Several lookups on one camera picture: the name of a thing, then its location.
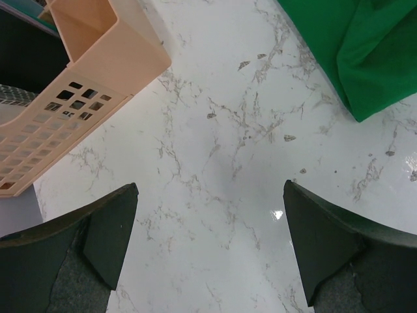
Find peach file organizer basket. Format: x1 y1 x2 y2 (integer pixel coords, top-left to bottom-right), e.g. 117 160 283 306
1 1 171 198

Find black binder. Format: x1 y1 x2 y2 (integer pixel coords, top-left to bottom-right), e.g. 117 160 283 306
1 8 69 93

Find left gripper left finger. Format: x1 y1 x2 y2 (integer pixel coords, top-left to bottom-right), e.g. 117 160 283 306
1 183 138 312

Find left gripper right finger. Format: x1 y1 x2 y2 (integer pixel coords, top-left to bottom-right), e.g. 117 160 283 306
283 180 416 312

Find green t shirt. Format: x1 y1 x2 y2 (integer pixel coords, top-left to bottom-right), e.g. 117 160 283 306
279 0 416 122

